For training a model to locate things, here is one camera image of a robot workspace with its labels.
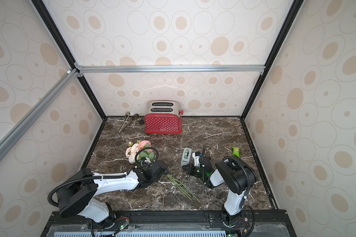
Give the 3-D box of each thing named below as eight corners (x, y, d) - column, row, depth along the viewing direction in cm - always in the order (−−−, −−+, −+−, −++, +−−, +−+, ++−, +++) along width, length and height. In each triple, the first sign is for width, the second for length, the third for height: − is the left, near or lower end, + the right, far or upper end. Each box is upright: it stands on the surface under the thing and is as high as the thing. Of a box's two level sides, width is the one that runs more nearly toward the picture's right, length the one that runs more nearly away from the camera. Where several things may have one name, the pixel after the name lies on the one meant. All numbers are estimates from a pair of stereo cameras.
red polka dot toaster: (148, 134, 111) (143, 117, 97) (151, 116, 123) (147, 98, 109) (182, 134, 111) (182, 117, 97) (182, 117, 123) (182, 99, 109)
